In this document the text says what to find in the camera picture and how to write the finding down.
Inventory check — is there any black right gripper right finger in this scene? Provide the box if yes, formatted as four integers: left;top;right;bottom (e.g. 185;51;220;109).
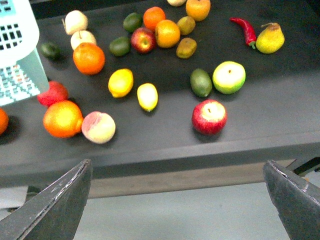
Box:
262;160;320;240

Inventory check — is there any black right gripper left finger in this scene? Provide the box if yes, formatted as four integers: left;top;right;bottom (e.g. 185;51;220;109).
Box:
0;159;93;240

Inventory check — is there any light blue shopping basket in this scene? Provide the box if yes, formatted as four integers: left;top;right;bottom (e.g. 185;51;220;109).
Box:
0;0;49;106

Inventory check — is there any round yellow lemon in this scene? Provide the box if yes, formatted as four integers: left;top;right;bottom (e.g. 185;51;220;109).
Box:
108;68;134;98

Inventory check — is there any oval yellow lemon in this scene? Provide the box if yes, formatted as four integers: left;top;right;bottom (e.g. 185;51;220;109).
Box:
137;83;158;112

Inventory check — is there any black fruit shelf tray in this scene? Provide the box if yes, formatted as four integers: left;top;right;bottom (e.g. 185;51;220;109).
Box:
0;0;320;188

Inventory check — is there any orange grapefruit front left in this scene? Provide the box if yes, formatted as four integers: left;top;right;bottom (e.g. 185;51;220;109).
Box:
42;100;84;138

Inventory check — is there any pale peach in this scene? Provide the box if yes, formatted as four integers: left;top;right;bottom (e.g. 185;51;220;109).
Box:
81;111;116;144

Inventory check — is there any orange fruit far left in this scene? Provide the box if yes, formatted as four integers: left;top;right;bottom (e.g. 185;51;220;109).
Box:
0;108;9;135

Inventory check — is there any red peach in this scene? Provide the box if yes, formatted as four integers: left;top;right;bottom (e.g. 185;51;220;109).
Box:
37;80;69;107

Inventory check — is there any large red apple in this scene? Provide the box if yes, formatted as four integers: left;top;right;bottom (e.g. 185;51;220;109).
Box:
191;99;228;136

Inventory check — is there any green apple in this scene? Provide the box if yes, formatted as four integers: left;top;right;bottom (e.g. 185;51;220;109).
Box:
212;61;246;95

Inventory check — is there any green avocado near apple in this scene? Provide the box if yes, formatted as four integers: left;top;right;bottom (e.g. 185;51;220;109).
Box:
190;68;213;98

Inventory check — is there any large orange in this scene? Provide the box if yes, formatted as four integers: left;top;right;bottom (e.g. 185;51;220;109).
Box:
73;42;106;76

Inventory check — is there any yellow green pear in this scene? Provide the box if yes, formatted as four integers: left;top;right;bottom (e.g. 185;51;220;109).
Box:
255;22;285;54

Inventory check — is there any small dark green lime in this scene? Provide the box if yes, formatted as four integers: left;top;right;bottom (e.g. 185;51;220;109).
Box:
40;42;61;60

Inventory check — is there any red chili pepper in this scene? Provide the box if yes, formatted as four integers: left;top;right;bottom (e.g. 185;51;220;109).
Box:
229;17;257;49

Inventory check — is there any white pear front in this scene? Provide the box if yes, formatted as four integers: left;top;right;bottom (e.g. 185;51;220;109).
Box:
70;30;97;50

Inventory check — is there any green lime centre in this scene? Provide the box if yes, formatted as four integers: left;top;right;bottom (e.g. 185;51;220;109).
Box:
109;36;131;57

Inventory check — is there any brown kiwi front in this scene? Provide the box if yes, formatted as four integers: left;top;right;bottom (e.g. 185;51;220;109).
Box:
176;37;197;59

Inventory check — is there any brown kiwi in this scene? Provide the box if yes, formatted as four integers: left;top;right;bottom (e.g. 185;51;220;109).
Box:
176;37;197;59
177;16;196;36

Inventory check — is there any white pear back left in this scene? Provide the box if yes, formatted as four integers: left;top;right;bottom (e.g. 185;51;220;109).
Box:
62;10;89;35

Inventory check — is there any small red yellow apple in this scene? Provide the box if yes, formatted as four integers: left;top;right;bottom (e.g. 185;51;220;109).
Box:
130;27;157;54

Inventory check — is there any green lime back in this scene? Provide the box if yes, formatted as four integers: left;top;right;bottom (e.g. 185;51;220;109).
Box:
122;12;143;33

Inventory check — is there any brown kiwi back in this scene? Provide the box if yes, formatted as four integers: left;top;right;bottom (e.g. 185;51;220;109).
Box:
177;16;196;36

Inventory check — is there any yellow orange fruit centre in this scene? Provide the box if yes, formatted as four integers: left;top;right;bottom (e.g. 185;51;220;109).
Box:
155;19;181;49

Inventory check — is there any golden round pear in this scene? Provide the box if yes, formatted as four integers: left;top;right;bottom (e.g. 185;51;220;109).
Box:
185;0;211;22

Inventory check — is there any small orange tangerine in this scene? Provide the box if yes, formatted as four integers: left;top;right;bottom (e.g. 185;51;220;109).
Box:
143;6;166;32

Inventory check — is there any white round pear back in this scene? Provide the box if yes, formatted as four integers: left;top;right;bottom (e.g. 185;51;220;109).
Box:
167;0;187;7

